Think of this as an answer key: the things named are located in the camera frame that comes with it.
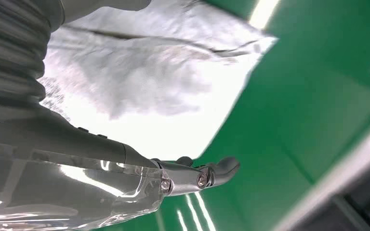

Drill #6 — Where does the green conveyor belt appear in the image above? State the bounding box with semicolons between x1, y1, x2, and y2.
91;0;370;231

